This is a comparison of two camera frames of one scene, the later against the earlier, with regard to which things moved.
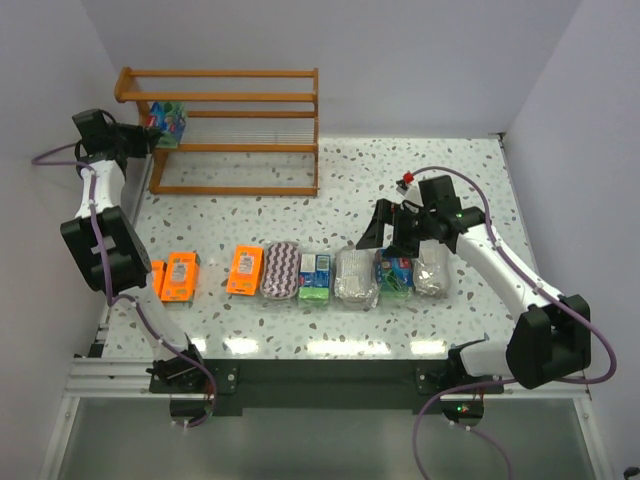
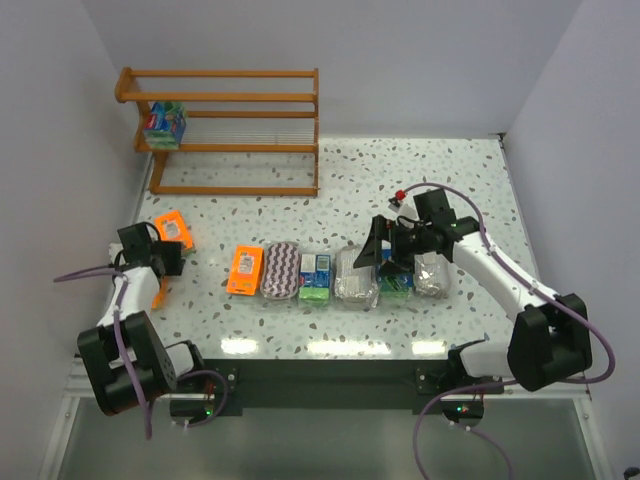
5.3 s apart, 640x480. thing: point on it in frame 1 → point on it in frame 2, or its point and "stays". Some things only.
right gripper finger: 374,233 → 372,251
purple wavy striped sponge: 281,270 stays
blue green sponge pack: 394,275 stays
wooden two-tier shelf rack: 124,95 stays
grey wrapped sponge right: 431,270 stays
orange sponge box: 245,270 stays
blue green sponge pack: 171,118 stays
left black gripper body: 138,138 → 170,257
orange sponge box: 181,276 → 173,228
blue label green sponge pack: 314,280 stays
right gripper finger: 403,248 → 390,269
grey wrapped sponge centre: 356,280 stays
